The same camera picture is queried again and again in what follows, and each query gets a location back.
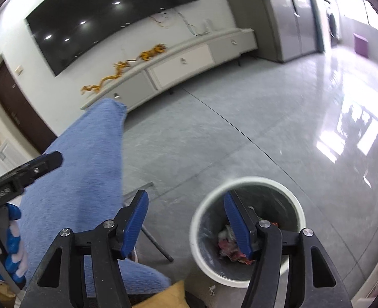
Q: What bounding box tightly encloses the white round trash bin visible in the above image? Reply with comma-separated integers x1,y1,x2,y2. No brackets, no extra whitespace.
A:
189,177,306,288

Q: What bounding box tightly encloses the blue white gloved hand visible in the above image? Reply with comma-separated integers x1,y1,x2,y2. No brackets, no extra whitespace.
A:
0,204,28,288

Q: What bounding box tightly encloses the blue fuzzy blanket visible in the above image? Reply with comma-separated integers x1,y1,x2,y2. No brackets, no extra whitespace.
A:
15,98,172,296

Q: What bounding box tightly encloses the dark brown door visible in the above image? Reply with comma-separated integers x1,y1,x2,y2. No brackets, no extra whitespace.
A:
0,61,57,154

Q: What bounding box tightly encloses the golden dragon figurine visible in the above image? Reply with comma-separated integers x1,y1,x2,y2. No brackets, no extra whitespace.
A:
80,61,130,95

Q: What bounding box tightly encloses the golden tiger figurine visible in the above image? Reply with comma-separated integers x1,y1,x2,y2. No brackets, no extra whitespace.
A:
139,44,167,61

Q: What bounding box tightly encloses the purple stool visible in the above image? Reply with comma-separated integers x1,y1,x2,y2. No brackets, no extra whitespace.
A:
353,33,369,58

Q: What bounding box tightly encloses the white grey TV cabinet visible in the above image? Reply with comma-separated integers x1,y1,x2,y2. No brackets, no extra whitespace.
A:
81,28,257,111

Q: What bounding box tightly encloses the grey refrigerator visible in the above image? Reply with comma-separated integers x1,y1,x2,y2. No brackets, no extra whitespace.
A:
227,0,321,63

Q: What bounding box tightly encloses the wall light switch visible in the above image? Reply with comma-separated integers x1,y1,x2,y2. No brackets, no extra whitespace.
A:
15,65,23,76

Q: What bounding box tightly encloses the black wall television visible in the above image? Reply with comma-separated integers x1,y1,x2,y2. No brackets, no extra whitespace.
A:
26,0,197,75

